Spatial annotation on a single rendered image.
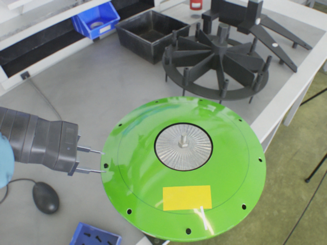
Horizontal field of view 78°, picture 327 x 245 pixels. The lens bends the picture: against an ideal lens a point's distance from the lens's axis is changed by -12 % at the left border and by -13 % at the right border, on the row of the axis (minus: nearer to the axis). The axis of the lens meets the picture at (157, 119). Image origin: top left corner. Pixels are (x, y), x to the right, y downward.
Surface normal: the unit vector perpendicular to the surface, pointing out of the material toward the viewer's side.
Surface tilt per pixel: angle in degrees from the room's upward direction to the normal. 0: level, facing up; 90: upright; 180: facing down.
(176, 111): 11
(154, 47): 93
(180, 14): 0
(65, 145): 35
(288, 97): 0
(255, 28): 18
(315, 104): 0
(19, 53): 90
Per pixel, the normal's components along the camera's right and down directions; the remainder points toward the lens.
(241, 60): -0.25, 0.74
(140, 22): 0.66, 0.50
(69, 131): 0.51, -0.63
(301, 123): -0.06, -0.65
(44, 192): 0.17, -0.83
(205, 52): 0.10, 0.76
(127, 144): -0.36, -0.63
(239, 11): -0.69, 0.58
